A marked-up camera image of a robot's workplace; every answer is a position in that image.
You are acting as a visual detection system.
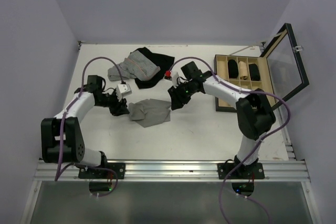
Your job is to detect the black rolled underwear left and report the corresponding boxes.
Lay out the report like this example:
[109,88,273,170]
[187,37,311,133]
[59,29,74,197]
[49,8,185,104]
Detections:
[228,59,239,79]

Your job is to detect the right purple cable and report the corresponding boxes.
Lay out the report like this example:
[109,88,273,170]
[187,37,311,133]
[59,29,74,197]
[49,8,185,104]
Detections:
[167,56,292,224]

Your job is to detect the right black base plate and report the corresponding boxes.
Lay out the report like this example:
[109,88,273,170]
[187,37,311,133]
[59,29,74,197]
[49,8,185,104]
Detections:
[217,162,265,180]

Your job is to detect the glass box lid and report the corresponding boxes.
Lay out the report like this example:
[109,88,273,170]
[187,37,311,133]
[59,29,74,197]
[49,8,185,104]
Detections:
[259,23,309,102]

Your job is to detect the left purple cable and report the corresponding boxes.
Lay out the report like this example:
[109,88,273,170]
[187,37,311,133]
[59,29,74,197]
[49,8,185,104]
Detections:
[54,56,127,182]

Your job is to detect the beige rolled underwear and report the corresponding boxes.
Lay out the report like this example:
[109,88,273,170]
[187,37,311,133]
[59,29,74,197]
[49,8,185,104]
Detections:
[238,61,248,80]

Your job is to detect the black rolled underwear right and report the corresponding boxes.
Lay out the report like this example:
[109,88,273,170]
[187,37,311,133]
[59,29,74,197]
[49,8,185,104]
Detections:
[249,63,260,81]

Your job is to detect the black rolled underwear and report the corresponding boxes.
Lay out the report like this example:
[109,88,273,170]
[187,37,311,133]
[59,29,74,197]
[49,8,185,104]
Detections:
[228,59,239,79]
[249,63,260,81]

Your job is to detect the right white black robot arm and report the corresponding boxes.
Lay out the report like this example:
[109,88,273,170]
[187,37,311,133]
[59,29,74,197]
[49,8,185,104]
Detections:
[164,61,276,178]

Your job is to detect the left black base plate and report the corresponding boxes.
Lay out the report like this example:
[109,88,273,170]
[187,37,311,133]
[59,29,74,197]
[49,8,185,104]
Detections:
[78,163,125,179]

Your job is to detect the wooden compartment box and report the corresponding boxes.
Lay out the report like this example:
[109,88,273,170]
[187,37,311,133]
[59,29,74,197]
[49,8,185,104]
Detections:
[214,54,277,113]

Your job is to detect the purple cable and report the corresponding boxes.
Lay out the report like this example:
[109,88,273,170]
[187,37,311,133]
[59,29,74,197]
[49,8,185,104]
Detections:
[167,56,292,224]
[54,56,127,182]

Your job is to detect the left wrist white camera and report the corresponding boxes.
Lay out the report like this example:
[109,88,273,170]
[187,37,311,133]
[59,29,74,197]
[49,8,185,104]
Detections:
[115,83,132,99]

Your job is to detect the wrist white camera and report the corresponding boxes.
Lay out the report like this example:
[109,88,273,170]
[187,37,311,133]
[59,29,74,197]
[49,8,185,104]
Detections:
[164,70,180,87]
[115,83,132,99]

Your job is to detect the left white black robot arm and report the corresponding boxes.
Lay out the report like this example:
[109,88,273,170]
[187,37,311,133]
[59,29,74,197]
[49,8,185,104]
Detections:
[40,75,132,178]

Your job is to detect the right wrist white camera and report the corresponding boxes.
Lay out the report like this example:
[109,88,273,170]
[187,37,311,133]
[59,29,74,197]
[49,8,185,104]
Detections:
[164,70,180,87]

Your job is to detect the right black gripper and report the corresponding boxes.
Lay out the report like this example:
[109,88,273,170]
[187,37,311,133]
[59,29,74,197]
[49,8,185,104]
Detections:
[169,79,195,109]

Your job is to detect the striped grey underwear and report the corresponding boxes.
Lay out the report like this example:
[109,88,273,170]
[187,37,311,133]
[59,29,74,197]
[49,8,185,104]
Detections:
[107,50,161,81]

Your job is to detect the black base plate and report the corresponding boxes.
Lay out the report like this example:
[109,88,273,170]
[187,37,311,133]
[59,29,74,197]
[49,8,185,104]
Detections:
[78,163,125,179]
[217,162,265,180]

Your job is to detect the aluminium mounting rail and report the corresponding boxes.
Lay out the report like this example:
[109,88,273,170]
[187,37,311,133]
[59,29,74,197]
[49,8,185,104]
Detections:
[33,158,312,183]

